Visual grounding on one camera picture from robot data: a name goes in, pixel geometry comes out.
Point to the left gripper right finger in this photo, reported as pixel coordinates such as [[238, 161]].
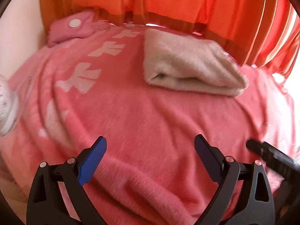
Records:
[[243, 195]]

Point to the orange curtain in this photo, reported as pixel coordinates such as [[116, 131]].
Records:
[[264, 33]]

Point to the beige sweater with black hearts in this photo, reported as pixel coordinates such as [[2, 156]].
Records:
[[186, 63]]

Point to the white perforated plastic object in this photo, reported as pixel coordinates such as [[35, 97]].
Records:
[[13, 102]]

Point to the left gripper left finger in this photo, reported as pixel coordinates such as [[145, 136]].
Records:
[[46, 204]]

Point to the pink fleece blanket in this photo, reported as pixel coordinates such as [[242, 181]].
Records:
[[150, 173]]

